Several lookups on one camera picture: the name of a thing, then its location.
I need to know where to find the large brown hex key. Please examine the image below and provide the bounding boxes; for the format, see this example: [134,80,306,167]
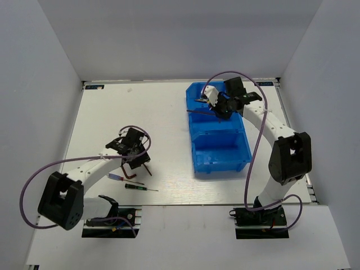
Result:
[120,164,137,179]

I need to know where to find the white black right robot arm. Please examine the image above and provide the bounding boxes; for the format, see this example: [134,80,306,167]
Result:
[208,77,312,224]

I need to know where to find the small brown hex key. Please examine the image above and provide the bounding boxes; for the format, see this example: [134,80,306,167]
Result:
[186,110,217,117]

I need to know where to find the right table corner label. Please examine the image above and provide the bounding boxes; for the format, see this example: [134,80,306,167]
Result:
[256,81,274,87]

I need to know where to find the left table corner label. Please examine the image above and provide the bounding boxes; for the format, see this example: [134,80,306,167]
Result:
[85,85,105,90]

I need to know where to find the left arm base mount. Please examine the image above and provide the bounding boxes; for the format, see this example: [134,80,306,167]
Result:
[82,206,142,239]

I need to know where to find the black green handled screwdriver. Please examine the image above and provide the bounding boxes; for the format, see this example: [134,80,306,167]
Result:
[125,183,158,192]

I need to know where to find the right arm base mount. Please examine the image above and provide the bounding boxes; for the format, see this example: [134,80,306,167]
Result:
[229,206,289,240]

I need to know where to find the yellow black combination pliers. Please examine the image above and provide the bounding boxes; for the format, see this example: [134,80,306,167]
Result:
[195,96,210,104]

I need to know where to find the table corner label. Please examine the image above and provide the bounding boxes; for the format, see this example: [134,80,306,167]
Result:
[85,85,105,90]
[256,81,274,87]

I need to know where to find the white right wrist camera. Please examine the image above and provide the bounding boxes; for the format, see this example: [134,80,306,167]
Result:
[202,85,219,107]

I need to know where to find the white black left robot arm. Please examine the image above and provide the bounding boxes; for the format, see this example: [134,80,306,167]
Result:
[38,125,151,231]

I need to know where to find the blue red handled screwdriver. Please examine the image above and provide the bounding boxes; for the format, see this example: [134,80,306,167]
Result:
[107,173,132,182]

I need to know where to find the blue plastic three-compartment bin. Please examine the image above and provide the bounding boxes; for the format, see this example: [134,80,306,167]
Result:
[186,82,251,174]

